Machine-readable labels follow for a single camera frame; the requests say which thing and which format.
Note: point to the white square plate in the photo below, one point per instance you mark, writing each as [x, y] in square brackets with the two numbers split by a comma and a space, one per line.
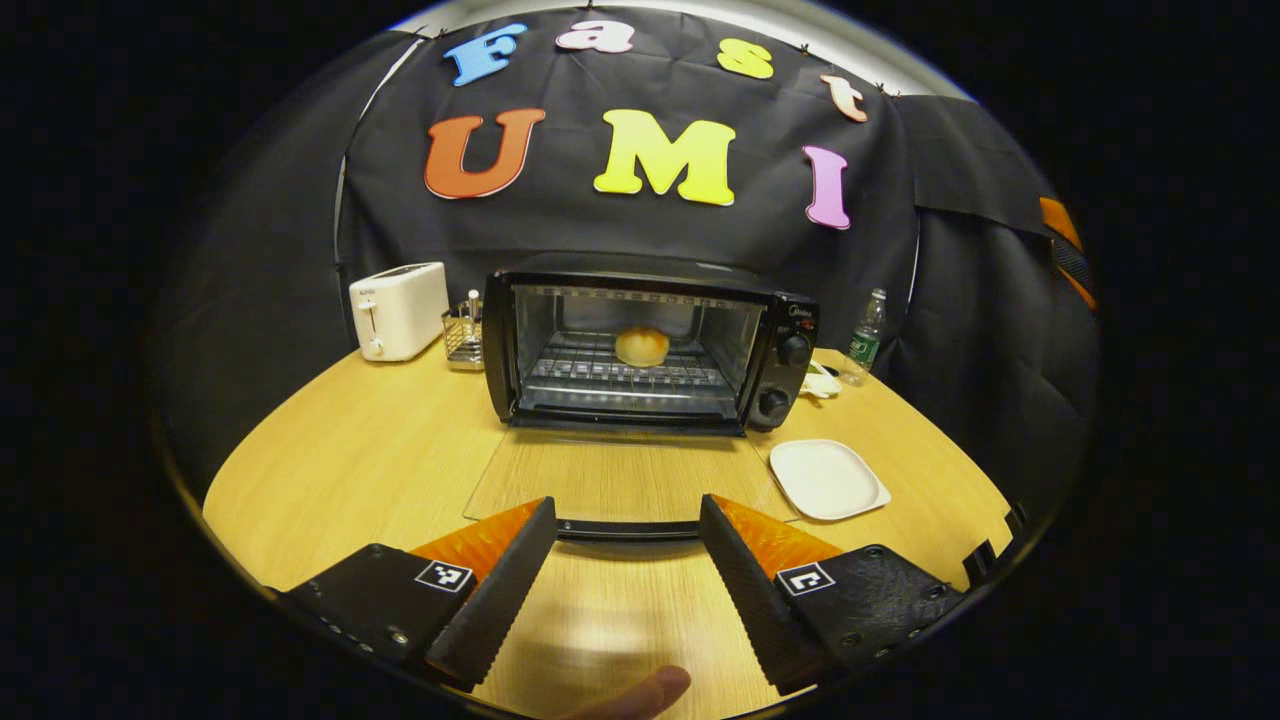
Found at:
[825, 480]

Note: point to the black backdrop cloth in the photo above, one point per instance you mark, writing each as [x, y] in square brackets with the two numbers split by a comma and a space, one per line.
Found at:
[600, 230]

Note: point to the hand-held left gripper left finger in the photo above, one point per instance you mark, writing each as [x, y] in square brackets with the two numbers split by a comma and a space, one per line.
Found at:
[500, 600]

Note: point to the white divided snack tray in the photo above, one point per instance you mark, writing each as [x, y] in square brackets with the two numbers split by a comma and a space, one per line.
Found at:
[820, 382]

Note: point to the black electric oven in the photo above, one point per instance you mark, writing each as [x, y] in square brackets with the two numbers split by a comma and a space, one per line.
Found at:
[640, 270]

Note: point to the clear plastic water bottle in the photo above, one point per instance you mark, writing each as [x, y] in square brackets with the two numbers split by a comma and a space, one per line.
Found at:
[864, 345]

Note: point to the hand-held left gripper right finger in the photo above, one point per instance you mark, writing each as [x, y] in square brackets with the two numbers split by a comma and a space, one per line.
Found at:
[745, 590]

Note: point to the round golden bread bun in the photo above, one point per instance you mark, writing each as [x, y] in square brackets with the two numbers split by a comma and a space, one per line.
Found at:
[642, 346]

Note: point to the black table edge clamp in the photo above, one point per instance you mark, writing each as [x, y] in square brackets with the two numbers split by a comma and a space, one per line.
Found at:
[1017, 520]
[982, 563]

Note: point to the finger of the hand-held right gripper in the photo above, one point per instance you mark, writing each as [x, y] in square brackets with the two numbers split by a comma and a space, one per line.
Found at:
[1068, 250]

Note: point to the white toaster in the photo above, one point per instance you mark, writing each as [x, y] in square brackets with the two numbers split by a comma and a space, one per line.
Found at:
[400, 310]

